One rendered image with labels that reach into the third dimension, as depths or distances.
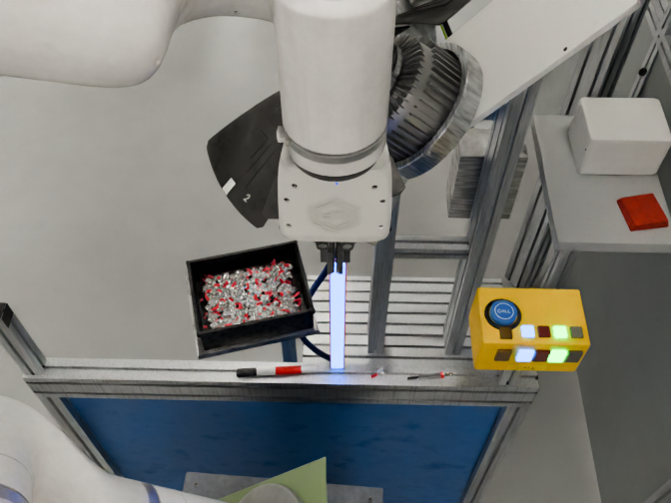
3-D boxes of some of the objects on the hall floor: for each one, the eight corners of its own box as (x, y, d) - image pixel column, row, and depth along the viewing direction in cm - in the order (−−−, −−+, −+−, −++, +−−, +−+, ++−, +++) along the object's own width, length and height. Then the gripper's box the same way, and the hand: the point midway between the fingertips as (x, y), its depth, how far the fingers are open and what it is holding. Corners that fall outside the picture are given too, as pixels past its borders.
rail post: (150, 503, 200) (63, 377, 136) (147, 518, 198) (58, 397, 134) (135, 503, 200) (42, 376, 136) (133, 518, 198) (36, 396, 134)
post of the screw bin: (304, 443, 210) (289, 293, 144) (306, 453, 208) (292, 306, 142) (294, 445, 210) (274, 295, 144) (296, 455, 208) (277, 308, 142)
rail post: (465, 510, 199) (526, 386, 135) (466, 525, 196) (529, 406, 133) (450, 510, 199) (504, 385, 135) (451, 525, 197) (507, 406, 133)
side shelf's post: (524, 355, 226) (604, 177, 158) (525, 367, 224) (608, 191, 156) (511, 355, 226) (586, 177, 159) (512, 366, 224) (589, 191, 156)
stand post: (454, 341, 229) (536, 42, 135) (456, 367, 224) (543, 74, 130) (439, 340, 229) (512, 41, 135) (441, 366, 224) (518, 74, 130)
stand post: (380, 339, 229) (402, 132, 155) (380, 365, 224) (403, 164, 150) (366, 339, 229) (380, 132, 155) (366, 365, 224) (381, 164, 150)
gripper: (423, 105, 62) (407, 235, 77) (248, 102, 62) (265, 232, 77) (428, 172, 58) (409, 294, 73) (239, 168, 58) (259, 292, 73)
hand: (335, 251), depth 73 cm, fingers closed
